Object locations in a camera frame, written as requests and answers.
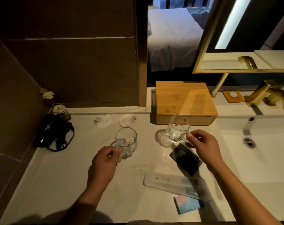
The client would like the person's left hand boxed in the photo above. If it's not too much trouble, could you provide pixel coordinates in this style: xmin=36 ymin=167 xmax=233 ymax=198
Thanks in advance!
xmin=87 ymin=146 xmax=123 ymax=189

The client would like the person's right hand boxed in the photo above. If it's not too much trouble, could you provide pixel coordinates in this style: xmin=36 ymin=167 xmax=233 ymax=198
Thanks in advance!
xmin=186 ymin=129 xmax=225 ymax=172

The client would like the clear glass mug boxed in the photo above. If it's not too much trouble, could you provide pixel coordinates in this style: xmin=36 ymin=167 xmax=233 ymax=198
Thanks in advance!
xmin=110 ymin=127 xmax=138 ymax=160
xmin=166 ymin=115 xmax=191 ymax=142

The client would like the person's right forearm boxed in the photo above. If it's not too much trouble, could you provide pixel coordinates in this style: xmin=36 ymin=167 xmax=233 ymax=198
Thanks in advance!
xmin=206 ymin=162 xmax=282 ymax=225

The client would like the person's left forearm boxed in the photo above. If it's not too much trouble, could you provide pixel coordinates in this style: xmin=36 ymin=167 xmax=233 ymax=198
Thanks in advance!
xmin=59 ymin=184 xmax=103 ymax=225

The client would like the black sachet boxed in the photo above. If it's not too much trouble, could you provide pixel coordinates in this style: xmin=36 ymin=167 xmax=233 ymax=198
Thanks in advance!
xmin=169 ymin=143 xmax=203 ymax=177

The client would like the round white paper coaster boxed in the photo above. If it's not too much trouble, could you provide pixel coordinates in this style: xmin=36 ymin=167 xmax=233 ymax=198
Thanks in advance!
xmin=94 ymin=115 xmax=112 ymax=128
xmin=155 ymin=129 xmax=173 ymax=148
xmin=119 ymin=114 xmax=137 ymax=128

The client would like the wooden box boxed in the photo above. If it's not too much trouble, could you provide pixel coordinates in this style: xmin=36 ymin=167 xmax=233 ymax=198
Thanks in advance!
xmin=155 ymin=81 xmax=219 ymax=126

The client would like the long white packet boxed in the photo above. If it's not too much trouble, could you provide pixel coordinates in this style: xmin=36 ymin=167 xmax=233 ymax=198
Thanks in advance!
xmin=143 ymin=172 xmax=211 ymax=202

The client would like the metal sink drain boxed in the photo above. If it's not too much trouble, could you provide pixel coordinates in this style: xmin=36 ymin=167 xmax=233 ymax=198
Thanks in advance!
xmin=243 ymin=138 xmax=256 ymax=148

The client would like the orange soap dish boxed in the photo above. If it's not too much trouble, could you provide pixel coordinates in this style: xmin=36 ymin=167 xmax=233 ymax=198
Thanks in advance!
xmin=222 ymin=90 xmax=246 ymax=103

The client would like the small blue pink box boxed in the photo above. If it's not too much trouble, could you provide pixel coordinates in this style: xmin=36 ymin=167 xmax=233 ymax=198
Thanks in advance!
xmin=174 ymin=195 xmax=205 ymax=215

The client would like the white sink basin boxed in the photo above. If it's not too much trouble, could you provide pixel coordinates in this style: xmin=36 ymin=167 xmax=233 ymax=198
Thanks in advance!
xmin=215 ymin=110 xmax=284 ymax=185

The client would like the gold faucet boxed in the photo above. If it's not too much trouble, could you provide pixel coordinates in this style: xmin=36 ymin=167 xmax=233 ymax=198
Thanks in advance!
xmin=244 ymin=80 xmax=284 ymax=113

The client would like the gold framed mirror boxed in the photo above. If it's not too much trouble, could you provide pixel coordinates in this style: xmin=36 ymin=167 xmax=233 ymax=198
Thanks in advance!
xmin=192 ymin=0 xmax=284 ymax=74

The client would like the clear plastic bag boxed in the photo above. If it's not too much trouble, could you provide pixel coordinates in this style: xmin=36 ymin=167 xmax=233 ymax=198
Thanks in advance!
xmin=187 ymin=6 xmax=211 ymax=15

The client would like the black hair dryer with cable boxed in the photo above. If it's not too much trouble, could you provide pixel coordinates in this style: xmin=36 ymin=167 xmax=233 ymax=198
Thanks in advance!
xmin=33 ymin=114 xmax=75 ymax=152

